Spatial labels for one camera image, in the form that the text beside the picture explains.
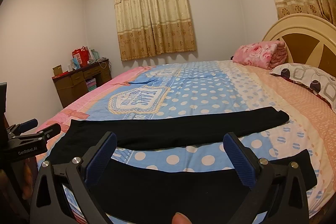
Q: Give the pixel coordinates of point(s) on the person's right hand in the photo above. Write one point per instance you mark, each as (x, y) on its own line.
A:
(180, 218)

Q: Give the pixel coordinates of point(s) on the colourful patterned bedspread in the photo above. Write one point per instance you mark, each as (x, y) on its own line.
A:
(213, 87)

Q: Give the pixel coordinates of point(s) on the brown cardboard box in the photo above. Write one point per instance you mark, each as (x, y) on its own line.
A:
(57, 70)

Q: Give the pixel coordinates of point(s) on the cream wooden headboard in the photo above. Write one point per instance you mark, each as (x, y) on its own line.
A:
(308, 39)

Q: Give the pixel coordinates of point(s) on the pink floral folded blanket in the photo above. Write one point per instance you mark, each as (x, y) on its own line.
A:
(265, 55)

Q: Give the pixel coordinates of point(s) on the dark wooden desk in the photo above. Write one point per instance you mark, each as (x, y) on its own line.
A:
(70, 86)

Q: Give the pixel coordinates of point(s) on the red gift bag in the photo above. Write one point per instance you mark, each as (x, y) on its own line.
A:
(81, 55)

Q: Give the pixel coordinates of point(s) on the beige window curtain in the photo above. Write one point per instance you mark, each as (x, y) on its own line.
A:
(147, 28)

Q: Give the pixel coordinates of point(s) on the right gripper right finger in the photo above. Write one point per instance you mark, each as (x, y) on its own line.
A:
(277, 189)

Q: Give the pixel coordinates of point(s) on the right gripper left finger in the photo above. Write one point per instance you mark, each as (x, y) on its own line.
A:
(49, 203)

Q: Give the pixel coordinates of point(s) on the black trousers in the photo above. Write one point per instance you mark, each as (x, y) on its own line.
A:
(163, 166)

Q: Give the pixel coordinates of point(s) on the stacked colourful books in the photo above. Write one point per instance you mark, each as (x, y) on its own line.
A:
(91, 84)

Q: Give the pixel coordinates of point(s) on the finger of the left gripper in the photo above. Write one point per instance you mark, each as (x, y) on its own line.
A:
(43, 135)
(18, 129)

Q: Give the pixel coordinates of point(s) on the white patterned pillow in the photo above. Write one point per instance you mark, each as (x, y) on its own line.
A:
(322, 84)

